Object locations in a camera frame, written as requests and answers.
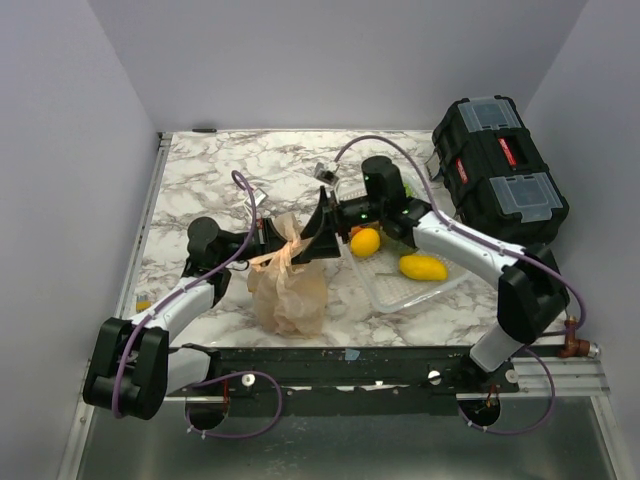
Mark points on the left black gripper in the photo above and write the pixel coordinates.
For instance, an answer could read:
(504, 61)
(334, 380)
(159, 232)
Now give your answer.
(266, 236)

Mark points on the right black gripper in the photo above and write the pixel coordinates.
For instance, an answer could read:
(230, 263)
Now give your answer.
(321, 231)

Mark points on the orange banana-print plastic bag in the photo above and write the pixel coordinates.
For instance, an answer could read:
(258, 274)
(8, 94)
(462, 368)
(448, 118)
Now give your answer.
(288, 299)

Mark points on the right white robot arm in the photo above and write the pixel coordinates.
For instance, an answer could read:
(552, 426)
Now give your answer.
(530, 292)

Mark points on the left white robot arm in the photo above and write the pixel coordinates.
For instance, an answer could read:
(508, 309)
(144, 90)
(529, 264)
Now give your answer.
(129, 370)

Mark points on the yellow lemon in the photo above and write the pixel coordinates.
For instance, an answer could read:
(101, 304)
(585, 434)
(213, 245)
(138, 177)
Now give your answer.
(365, 242)

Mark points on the green netted melon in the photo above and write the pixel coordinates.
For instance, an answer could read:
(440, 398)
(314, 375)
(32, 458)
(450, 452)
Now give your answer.
(400, 242)

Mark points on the white plastic basket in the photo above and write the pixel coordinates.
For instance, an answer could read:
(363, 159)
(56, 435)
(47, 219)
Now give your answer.
(388, 289)

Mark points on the green custard apple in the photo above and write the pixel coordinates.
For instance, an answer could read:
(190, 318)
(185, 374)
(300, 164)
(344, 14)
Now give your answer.
(408, 190)

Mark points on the yellow mango back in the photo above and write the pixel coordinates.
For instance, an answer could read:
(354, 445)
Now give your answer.
(422, 268)

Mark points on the small yellow grey object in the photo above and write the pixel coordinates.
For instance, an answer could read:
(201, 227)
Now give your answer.
(142, 303)

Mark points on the black tool box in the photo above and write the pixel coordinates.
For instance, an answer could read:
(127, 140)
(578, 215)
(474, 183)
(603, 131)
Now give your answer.
(498, 182)

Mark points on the brass pipe fitting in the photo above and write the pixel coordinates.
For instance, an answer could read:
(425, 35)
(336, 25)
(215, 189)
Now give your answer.
(575, 347)

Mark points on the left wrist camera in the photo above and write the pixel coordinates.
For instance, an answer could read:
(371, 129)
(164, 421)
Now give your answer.
(256, 198)

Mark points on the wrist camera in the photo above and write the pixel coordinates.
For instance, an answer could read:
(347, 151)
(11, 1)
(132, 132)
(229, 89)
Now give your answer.
(256, 198)
(328, 178)

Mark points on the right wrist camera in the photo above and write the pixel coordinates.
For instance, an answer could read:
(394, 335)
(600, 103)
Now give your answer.
(328, 178)

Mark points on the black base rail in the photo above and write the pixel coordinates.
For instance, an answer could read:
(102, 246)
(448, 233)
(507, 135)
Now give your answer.
(325, 381)

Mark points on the aluminium frame rail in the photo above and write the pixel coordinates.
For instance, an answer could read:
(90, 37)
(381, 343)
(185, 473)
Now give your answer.
(580, 377)

